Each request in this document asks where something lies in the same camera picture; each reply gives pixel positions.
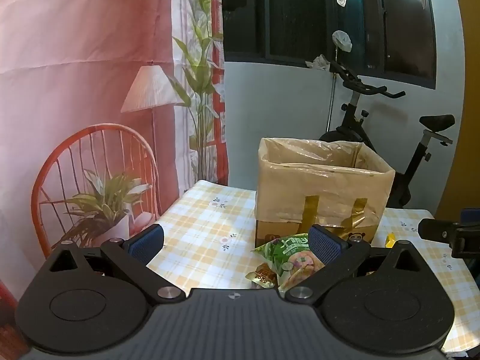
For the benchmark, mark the pink printed backdrop cloth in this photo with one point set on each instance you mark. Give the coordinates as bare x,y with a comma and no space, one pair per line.
75,45

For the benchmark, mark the crumpled white cloth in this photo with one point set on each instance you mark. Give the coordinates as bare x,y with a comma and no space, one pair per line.
318,63

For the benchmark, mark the yellow checkered tablecloth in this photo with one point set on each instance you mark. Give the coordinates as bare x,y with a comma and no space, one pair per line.
202,225

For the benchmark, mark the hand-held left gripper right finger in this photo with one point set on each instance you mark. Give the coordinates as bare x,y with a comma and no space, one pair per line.
324,246

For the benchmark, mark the dark framed window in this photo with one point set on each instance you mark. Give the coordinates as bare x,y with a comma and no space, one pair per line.
292,15

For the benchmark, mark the small yellow snack packet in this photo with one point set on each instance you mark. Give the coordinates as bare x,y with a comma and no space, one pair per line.
391,240

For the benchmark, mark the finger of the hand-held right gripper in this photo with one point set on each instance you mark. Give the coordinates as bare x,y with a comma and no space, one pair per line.
471,215
435,229

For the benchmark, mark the brown paper bag liner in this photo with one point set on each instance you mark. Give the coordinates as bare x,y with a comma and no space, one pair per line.
322,191

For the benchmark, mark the small brown snack packet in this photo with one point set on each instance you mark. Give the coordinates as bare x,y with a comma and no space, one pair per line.
262,274

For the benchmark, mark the green snack packet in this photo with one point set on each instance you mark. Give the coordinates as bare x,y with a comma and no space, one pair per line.
290,257

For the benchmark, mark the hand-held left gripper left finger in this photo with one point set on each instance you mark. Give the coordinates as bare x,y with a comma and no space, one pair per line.
144,246

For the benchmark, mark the white cloth cap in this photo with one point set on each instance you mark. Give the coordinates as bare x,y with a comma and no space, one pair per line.
342,40

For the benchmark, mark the black exercise bike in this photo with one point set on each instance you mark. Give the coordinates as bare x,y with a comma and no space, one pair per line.
437,122

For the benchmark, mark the silver metal pole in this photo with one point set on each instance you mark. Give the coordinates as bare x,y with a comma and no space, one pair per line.
332,97

